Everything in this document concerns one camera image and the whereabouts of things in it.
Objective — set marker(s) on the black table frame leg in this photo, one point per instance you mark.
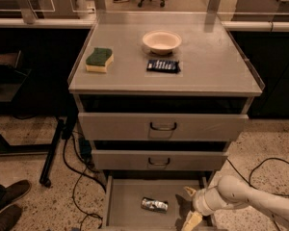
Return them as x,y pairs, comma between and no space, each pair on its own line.
33,149

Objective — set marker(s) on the middle grey drawer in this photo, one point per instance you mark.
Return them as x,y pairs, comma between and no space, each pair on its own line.
158,160

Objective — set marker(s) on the grey metal drawer cabinet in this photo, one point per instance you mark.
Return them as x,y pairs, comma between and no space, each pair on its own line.
213,80

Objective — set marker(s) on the grey drawer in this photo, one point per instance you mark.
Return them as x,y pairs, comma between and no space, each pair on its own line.
123,211
160,127
158,160

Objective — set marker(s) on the bottom grey drawer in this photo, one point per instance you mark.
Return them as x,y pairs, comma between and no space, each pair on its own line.
123,211

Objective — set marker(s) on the silver blue redbull can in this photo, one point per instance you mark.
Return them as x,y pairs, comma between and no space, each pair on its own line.
154,205

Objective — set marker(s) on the green yellow sponge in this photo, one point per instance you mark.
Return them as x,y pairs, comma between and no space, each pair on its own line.
99,60

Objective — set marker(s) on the dark shoe lower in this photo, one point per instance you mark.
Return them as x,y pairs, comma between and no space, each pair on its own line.
9,217

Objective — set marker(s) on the cream paper bowl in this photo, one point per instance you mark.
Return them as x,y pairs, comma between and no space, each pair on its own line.
162,42

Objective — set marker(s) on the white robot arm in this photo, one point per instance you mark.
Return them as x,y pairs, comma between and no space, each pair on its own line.
232,193

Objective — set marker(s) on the top grey drawer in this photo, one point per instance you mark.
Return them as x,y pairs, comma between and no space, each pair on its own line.
160,127

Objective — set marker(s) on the dark shoe upper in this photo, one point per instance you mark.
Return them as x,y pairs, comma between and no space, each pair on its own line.
13,192

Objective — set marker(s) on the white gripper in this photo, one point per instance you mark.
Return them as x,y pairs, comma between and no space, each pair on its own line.
198,201

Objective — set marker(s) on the dark shoe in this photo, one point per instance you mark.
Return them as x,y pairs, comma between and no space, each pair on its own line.
13,192
9,217

